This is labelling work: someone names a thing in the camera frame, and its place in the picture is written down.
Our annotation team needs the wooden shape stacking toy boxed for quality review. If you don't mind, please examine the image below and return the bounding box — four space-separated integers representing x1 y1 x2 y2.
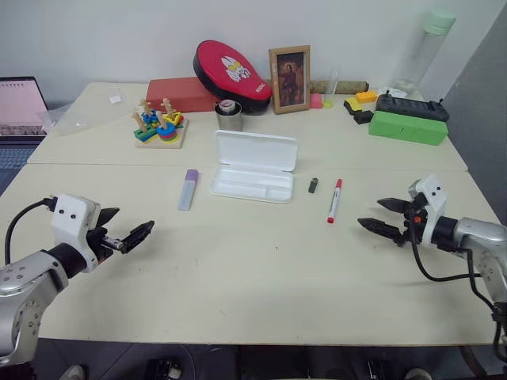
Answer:
130 97 191 150

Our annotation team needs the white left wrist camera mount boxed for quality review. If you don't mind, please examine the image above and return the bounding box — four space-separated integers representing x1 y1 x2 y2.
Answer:
50 193 102 274

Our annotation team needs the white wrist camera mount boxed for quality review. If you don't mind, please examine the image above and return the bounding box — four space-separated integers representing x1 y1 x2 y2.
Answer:
407 173 448 249
50 193 102 274

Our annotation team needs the orange yellow block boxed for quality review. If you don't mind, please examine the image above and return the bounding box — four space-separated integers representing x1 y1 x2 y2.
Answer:
354 89 379 105

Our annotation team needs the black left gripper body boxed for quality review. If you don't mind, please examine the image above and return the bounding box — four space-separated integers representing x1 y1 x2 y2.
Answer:
86 225 124 266

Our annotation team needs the black boxy foot device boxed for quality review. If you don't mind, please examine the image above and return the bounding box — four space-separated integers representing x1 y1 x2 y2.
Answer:
145 357 184 380

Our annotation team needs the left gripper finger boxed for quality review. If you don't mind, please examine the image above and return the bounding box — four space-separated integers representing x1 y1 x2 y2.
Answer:
97 207 121 230
119 220 156 256

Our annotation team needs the wooden framed portrait picture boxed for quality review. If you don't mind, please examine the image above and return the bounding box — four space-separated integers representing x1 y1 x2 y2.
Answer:
268 44 312 116

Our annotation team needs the clear bottle green lid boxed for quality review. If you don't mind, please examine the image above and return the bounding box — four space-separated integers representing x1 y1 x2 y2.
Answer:
389 5 458 97

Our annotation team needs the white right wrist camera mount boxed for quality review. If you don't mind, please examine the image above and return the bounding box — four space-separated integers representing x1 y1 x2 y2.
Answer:
407 173 448 249

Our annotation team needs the white plastic pencil case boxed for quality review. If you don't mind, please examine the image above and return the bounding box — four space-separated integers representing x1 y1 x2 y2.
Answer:
208 129 299 205

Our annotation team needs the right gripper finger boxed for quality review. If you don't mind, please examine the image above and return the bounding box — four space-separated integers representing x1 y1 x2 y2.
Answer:
356 216 406 248
376 197 414 217

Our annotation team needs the small black block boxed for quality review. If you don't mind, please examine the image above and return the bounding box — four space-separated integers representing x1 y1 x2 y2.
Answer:
352 109 375 127

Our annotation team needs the clear glass tube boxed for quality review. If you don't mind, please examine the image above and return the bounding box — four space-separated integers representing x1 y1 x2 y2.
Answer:
326 67 342 105

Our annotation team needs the white crumpled paper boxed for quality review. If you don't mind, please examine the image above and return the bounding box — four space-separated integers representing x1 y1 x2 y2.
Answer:
381 84 410 101

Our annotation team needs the green rectangular box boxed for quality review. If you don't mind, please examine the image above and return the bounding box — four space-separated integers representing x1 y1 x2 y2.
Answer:
368 110 449 148

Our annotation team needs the red black boxing pad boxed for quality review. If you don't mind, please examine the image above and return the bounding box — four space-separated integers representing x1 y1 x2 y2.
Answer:
193 39 274 116

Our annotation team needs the laptop with pink screen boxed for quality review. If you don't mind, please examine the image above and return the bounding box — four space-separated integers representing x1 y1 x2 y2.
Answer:
0 76 49 199

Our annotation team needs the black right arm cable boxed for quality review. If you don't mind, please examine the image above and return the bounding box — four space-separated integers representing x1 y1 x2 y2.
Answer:
409 215 507 363

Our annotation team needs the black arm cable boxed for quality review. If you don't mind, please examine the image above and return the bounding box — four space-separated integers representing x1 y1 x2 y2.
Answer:
4 197 57 266
409 215 507 363

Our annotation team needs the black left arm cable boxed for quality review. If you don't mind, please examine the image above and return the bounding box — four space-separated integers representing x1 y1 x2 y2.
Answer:
4 197 57 266

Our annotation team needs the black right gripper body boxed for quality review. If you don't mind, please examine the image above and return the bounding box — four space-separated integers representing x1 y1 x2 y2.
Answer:
400 196 430 249

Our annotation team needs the black handheld controller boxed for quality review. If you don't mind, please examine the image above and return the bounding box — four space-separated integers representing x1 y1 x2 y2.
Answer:
375 90 451 124

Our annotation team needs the red rectangular box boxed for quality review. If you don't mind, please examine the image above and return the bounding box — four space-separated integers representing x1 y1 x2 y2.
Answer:
145 76 219 114

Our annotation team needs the red whiteboard marker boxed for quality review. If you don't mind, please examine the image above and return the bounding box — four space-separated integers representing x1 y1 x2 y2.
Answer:
326 178 344 225

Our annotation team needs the purple highlighter pen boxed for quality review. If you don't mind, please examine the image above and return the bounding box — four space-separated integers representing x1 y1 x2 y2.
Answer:
177 169 200 212

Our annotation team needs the clear plastic bag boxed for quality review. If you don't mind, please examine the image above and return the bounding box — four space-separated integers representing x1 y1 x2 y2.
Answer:
38 84 132 138

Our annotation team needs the steel cup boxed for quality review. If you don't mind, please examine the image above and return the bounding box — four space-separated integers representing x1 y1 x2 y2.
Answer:
214 99 244 132

